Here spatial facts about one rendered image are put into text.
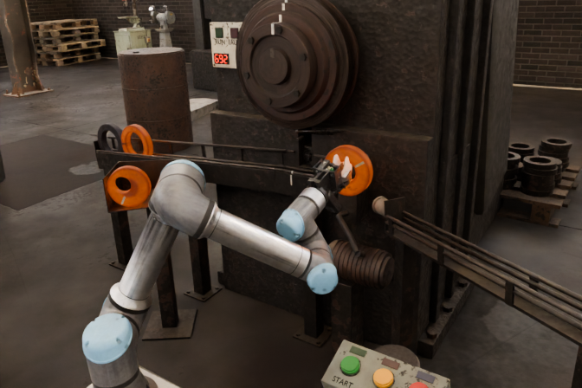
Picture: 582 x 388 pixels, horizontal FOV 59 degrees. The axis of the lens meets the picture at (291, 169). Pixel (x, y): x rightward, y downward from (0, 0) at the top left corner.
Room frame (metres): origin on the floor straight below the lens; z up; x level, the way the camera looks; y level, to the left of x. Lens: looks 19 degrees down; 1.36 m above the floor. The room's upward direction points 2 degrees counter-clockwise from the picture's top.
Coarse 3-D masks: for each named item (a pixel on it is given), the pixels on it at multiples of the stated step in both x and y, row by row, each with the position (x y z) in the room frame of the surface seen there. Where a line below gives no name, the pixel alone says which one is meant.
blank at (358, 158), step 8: (336, 152) 1.49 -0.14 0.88; (344, 152) 1.48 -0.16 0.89; (352, 152) 1.46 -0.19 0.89; (360, 152) 1.46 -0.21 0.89; (344, 160) 1.48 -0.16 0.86; (352, 160) 1.46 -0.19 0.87; (360, 160) 1.45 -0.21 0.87; (368, 160) 1.46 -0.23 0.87; (360, 168) 1.45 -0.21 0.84; (368, 168) 1.44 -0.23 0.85; (360, 176) 1.45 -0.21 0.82; (368, 176) 1.44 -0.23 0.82; (352, 184) 1.46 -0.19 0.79; (360, 184) 1.45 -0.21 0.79; (368, 184) 1.45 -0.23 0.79; (344, 192) 1.48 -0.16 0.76; (352, 192) 1.46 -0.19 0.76; (360, 192) 1.45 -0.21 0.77
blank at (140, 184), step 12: (120, 168) 1.81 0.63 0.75; (132, 168) 1.81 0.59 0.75; (108, 180) 1.80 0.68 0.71; (132, 180) 1.80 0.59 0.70; (144, 180) 1.80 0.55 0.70; (108, 192) 1.80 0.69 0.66; (120, 192) 1.80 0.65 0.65; (132, 192) 1.80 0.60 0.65; (144, 192) 1.80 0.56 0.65; (120, 204) 1.80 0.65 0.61; (132, 204) 1.80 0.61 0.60
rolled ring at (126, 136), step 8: (128, 128) 2.33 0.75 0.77; (136, 128) 2.30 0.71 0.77; (144, 128) 2.32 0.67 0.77; (128, 136) 2.36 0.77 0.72; (144, 136) 2.28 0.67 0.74; (128, 144) 2.37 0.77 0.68; (144, 144) 2.28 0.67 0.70; (128, 152) 2.35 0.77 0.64; (144, 152) 2.29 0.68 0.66; (152, 152) 2.30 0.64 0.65
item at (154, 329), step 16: (144, 160) 1.98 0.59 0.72; (160, 160) 1.98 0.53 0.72; (112, 208) 1.81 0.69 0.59; (128, 208) 1.79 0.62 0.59; (144, 208) 1.78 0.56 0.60; (160, 272) 1.85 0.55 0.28; (160, 288) 1.85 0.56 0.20; (160, 304) 1.85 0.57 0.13; (176, 304) 1.90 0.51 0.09; (160, 320) 1.90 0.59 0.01; (176, 320) 1.86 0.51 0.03; (192, 320) 1.89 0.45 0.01; (144, 336) 1.80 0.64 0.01; (160, 336) 1.79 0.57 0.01; (176, 336) 1.79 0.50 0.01
